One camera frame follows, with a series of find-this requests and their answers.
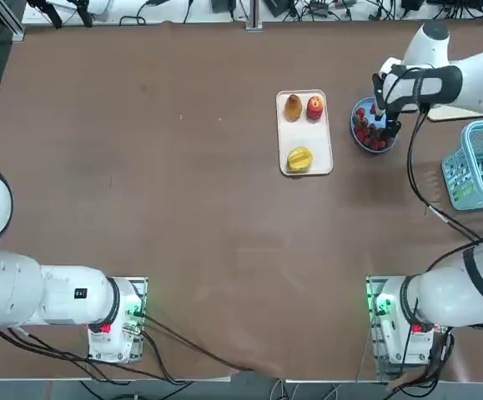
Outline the blue round plate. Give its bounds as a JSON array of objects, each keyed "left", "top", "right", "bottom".
[{"left": 350, "top": 97, "right": 401, "bottom": 154}]

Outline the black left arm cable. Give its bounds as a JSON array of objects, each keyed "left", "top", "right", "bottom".
[{"left": 0, "top": 312, "right": 284, "bottom": 384}]

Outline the cream tray with banana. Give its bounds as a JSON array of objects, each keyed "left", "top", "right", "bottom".
[{"left": 426, "top": 102, "right": 483, "bottom": 123}]

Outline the black tripod leg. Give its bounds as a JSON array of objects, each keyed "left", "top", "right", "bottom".
[
  {"left": 26, "top": 0, "right": 65, "bottom": 29},
  {"left": 72, "top": 0, "right": 95, "bottom": 28}
]

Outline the red apple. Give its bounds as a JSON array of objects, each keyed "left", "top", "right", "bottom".
[{"left": 306, "top": 95, "right": 325, "bottom": 122}]

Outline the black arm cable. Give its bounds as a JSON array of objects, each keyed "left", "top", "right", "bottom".
[
  {"left": 405, "top": 68, "right": 483, "bottom": 251},
  {"left": 0, "top": 312, "right": 284, "bottom": 384}
]

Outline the cream tray with apple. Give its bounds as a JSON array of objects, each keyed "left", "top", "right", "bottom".
[{"left": 275, "top": 89, "right": 335, "bottom": 178}]

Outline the light blue plastic basket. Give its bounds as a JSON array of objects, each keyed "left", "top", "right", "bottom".
[{"left": 440, "top": 117, "right": 483, "bottom": 211}]

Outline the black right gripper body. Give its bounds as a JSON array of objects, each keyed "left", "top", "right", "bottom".
[{"left": 371, "top": 72, "right": 401, "bottom": 124}]

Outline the yellow starfruit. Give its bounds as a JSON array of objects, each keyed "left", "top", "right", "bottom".
[{"left": 286, "top": 146, "right": 314, "bottom": 174}]

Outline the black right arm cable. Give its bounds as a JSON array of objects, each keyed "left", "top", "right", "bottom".
[{"left": 405, "top": 68, "right": 483, "bottom": 251}]

